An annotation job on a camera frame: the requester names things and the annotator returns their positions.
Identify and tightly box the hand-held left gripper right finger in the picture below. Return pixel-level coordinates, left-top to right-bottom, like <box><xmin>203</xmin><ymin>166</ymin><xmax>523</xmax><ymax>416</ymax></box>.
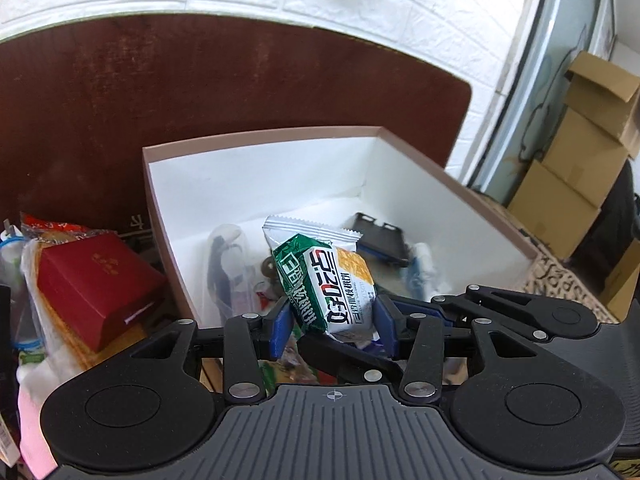
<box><xmin>375</xmin><ymin>294</ymin><xmax>538</xmax><ymax>405</ymax></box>

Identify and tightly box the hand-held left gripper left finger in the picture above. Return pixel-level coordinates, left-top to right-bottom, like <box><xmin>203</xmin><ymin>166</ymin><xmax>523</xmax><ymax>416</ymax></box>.
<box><xmin>120</xmin><ymin>300</ymin><xmax>295</xmax><ymax>404</ymax></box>

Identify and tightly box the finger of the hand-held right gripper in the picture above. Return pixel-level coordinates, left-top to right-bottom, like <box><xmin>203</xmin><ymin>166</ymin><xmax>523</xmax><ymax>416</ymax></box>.
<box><xmin>382</xmin><ymin>284</ymin><xmax>553</xmax><ymax>343</ymax></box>
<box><xmin>297</xmin><ymin>332</ymin><xmax>406</xmax><ymax>387</ymax></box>

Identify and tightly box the green white snack packet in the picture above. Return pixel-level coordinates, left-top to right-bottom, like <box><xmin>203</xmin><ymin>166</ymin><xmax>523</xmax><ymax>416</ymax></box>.
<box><xmin>271</xmin><ymin>233</ymin><xmax>379</xmax><ymax>344</ymax></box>

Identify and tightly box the pink-brown cardboard storage box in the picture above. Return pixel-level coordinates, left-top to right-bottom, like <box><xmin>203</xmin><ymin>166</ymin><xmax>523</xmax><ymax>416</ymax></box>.
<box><xmin>141</xmin><ymin>126</ymin><xmax>544</xmax><ymax>326</ymax></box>

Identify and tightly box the clear bag with dark item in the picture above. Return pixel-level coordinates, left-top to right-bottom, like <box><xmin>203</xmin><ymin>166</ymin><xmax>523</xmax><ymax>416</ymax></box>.
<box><xmin>206</xmin><ymin>224</ymin><xmax>253</xmax><ymax>313</ymax></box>

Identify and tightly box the black phone case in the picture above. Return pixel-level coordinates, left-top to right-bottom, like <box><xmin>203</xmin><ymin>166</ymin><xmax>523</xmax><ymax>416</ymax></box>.
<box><xmin>349</xmin><ymin>212</ymin><xmax>412</xmax><ymax>267</ymax></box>

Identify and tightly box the black chair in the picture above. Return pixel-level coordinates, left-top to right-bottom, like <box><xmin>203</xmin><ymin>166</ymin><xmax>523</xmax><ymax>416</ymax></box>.
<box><xmin>570</xmin><ymin>160</ymin><xmax>640</xmax><ymax>311</ymax></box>

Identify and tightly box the red box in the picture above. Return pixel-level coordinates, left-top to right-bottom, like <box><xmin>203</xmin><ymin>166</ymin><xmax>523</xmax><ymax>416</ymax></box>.
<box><xmin>39</xmin><ymin>234</ymin><xmax>167</xmax><ymax>352</ymax></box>

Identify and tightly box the open brown cardboard box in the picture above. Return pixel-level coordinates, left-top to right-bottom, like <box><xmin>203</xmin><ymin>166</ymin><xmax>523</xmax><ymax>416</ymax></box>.
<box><xmin>564</xmin><ymin>51</ymin><xmax>640</xmax><ymax>159</ymax></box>

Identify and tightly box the pale blue door panel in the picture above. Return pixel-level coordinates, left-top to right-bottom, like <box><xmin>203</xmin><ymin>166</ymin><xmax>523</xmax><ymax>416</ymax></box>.
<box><xmin>475</xmin><ymin>0</ymin><xmax>617</xmax><ymax>206</ymax></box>

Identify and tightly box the brown wooden board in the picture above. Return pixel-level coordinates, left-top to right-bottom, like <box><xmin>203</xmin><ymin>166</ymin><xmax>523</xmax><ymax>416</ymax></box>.
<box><xmin>0</xmin><ymin>12</ymin><xmax>474</xmax><ymax>242</ymax></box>

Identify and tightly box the pink paper pack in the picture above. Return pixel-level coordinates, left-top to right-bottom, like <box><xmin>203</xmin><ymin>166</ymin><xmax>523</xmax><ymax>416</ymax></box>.
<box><xmin>17</xmin><ymin>384</ymin><xmax>57</xmax><ymax>477</ymax></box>

